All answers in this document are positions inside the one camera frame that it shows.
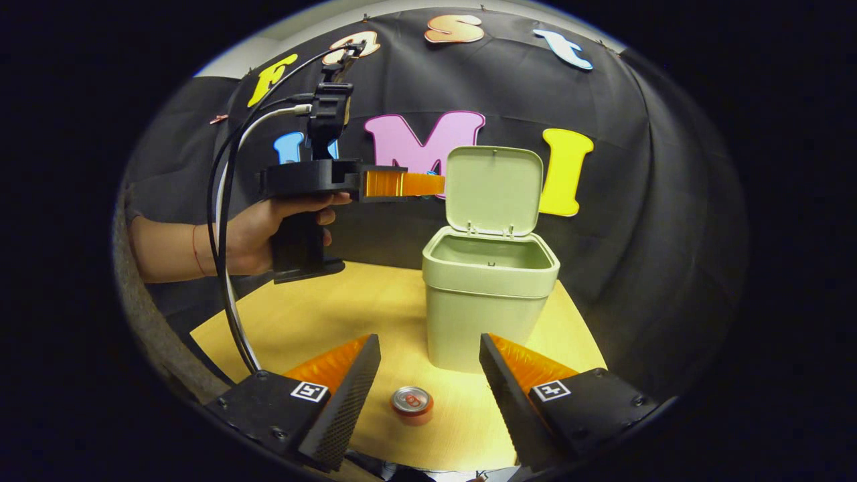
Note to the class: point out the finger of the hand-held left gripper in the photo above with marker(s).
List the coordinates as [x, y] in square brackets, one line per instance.
[402, 183]

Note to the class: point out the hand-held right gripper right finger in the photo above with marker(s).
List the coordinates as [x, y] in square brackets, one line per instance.
[509, 402]

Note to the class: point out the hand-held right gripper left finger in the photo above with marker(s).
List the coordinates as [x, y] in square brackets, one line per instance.
[345, 402]

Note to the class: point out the red pop can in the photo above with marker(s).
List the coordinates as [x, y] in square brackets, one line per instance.
[412, 402]

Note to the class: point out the green desktop garbage bin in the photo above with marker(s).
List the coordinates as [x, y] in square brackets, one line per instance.
[485, 301]

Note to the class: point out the wooden desktop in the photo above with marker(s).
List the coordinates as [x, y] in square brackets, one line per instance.
[321, 308]

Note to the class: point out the red wrist band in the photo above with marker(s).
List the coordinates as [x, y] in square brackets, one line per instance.
[196, 251]

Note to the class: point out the black backdrop cloth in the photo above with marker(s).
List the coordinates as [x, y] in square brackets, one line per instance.
[636, 167]

